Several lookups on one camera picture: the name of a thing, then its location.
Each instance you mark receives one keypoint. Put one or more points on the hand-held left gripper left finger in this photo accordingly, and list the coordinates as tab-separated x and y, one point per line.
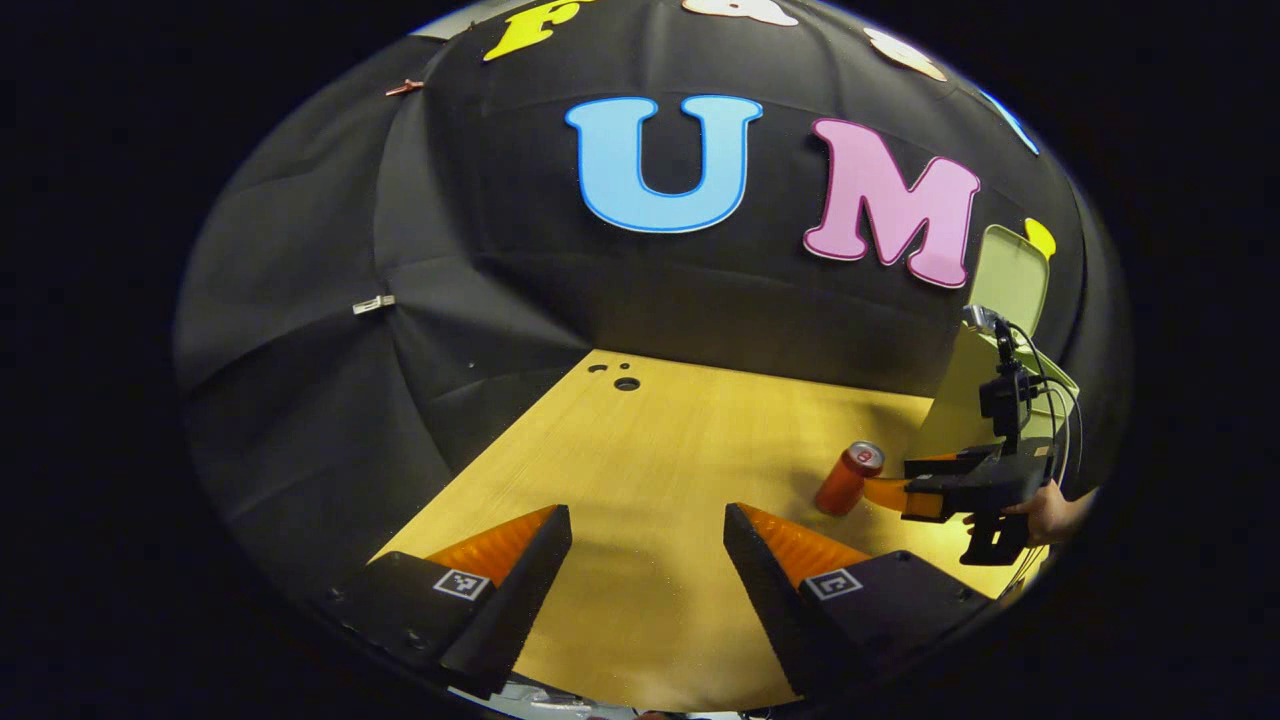
510	620

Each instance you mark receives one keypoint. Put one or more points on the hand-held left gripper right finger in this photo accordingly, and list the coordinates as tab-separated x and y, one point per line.
775	610

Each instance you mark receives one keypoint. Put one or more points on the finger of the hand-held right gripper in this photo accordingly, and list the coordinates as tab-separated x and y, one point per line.
950	463
960	492

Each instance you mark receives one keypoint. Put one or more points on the red pop can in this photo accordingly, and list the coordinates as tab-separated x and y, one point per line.
845	485

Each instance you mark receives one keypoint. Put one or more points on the pale green desktop garbage bin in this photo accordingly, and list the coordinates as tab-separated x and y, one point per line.
1010	275

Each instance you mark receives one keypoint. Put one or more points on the wooden desktop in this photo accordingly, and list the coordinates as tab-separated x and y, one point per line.
650	450

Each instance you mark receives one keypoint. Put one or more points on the small silver clip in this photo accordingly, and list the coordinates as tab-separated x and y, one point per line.
373	304

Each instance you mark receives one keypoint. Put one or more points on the black backdrop cloth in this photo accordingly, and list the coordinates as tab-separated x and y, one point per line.
450	250

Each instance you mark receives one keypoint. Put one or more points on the small red clip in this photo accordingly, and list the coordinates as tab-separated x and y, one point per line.
404	87

